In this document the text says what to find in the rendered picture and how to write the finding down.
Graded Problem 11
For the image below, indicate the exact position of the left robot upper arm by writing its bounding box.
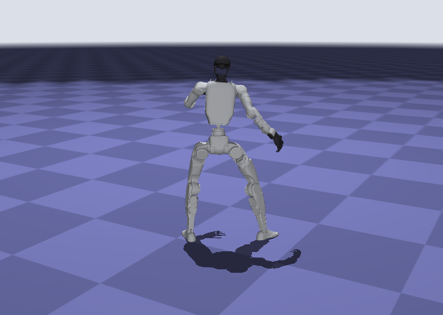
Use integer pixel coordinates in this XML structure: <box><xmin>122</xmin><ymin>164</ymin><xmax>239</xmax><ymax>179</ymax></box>
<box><xmin>184</xmin><ymin>82</ymin><xmax>207</xmax><ymax>109</ymax></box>

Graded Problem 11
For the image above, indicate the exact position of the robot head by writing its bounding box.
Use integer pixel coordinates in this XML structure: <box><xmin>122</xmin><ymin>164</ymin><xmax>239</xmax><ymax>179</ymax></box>
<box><xmin>214</xmin><ymin>55</ymin><xmax>230</xmax><ymax>83</ymax></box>

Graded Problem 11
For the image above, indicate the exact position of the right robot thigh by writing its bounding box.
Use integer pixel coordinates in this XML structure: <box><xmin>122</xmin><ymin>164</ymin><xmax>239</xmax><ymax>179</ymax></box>
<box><xmin>228</xmin><ymin>142</ymin><xmax>260</xmax><ymax>197</ymax></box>

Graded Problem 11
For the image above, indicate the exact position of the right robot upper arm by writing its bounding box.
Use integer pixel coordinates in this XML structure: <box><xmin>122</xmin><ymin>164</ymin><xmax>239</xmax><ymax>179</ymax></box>
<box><xmin>235</xmin><ymin>85</ymin><xmax>256</xmax><ymax>119</ymax></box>

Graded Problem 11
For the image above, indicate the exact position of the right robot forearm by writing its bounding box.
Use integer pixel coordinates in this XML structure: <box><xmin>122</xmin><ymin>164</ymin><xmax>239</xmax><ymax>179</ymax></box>
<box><xmin>252</xmin><ymin>107</ymin><xmax>276</xmax><ymax>137</ymax></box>

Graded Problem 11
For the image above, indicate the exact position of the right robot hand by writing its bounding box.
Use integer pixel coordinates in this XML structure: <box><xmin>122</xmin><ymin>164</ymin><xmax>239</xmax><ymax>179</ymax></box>
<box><xmin>267</xmin><ymin>132</ymin><xmax>283</xmax><ymax>152</ymax></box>

